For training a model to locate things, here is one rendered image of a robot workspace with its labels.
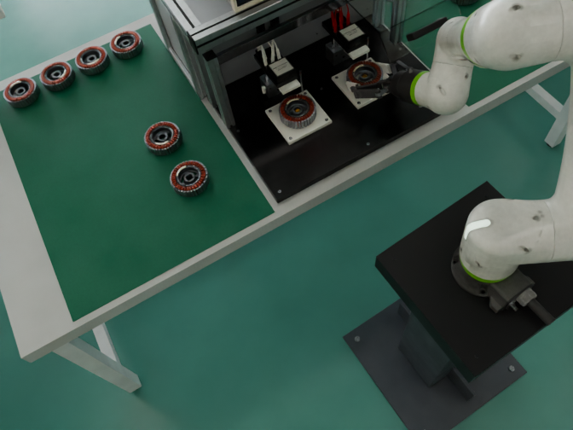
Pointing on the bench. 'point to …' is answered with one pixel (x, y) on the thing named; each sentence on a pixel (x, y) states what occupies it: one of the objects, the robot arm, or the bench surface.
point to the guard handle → (426, 29)
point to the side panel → (175, 43)
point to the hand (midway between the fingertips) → (365, 76)
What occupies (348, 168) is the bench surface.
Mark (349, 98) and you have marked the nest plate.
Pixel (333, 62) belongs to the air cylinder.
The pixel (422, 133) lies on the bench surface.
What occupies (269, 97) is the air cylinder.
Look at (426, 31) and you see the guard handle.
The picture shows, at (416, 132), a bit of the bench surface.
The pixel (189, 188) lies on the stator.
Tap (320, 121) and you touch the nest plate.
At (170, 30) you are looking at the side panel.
